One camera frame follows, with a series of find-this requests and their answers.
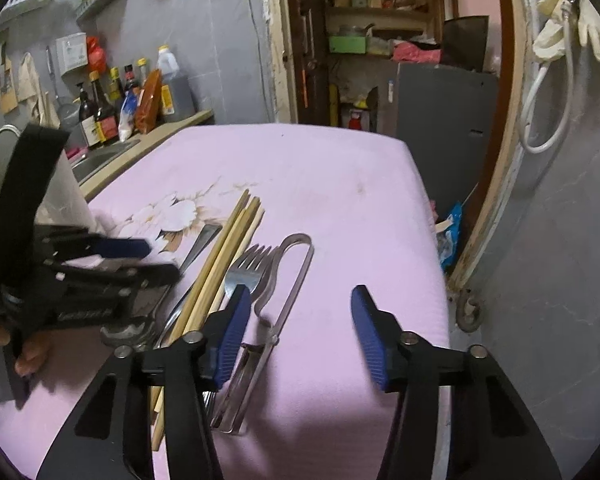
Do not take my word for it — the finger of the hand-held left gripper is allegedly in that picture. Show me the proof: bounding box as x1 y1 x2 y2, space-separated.
35 225 152 262
44 256 182 302

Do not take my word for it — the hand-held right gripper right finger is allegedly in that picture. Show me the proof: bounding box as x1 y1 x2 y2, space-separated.
350 285 563 480

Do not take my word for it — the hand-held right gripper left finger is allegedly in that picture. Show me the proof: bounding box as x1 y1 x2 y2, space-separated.
37 284 253 480

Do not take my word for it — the white cup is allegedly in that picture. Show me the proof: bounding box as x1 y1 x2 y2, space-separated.
34 152 107 237

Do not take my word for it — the thin metal utensil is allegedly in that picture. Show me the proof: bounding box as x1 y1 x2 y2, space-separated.
152 275 201 352

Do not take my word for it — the metal fork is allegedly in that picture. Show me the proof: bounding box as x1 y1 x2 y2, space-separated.
201 243 277 418

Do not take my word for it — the metal spoon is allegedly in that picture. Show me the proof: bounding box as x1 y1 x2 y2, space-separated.
100 223 224 352

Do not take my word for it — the person's left hand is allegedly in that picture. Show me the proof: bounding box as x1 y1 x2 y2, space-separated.
0 310 52 378

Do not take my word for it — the metal faucet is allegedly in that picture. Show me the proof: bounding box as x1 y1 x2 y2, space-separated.
0 124 24 181

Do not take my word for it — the metal sink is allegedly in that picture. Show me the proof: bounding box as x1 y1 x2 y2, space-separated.
67 137 141 184

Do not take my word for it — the dark sauce bottle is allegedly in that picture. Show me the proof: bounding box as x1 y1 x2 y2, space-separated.
77 82 101 149
90 71 120 144

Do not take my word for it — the metal floor hook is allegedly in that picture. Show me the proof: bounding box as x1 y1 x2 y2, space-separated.
455 287 483 334

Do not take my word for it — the hanging wooden board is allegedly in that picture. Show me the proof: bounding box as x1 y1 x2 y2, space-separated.
0 42 20 116

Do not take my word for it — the hanging beige cloth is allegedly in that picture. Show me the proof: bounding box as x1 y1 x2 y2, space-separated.
17 52 49 126

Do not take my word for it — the white blue packet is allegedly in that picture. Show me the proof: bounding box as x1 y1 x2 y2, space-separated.
117 91 141 142

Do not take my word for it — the blue snack packet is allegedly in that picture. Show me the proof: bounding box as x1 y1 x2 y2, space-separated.
435 202 464 274

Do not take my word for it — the orange brown packet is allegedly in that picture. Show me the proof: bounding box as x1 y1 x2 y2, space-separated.
134 69 163 134

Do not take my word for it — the red labelled bottle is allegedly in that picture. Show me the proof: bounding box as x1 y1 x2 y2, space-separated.
122 64 141 101

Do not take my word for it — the red plastic bag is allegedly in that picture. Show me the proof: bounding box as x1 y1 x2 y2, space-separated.
86 36 106 74

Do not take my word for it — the pink floral tablecloth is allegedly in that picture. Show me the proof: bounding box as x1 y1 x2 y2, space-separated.
0 124 453 480

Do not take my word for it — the grey cabinet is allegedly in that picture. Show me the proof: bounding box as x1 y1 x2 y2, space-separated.
387 62 500 222

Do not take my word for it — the dark wooden door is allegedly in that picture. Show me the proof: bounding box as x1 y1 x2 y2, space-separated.
285 0 331 126

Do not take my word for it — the pink plastic bag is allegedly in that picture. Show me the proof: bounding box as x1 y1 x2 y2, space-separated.
392 41 444 65

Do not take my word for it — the green box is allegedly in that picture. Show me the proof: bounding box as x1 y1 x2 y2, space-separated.
329 35 369 55

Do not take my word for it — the black panel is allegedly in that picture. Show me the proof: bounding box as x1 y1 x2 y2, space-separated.
442 16 490 72

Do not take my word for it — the wooden shelf unit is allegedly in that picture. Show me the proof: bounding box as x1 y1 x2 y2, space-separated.
325 0 444 62

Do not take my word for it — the white wall box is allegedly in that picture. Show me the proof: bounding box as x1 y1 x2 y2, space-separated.
55 32 89 74

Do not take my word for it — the white hose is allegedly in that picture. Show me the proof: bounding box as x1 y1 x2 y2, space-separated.
517 0 581 155

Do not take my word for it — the wooden door frame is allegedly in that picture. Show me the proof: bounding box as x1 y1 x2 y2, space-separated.
447 0 537 292

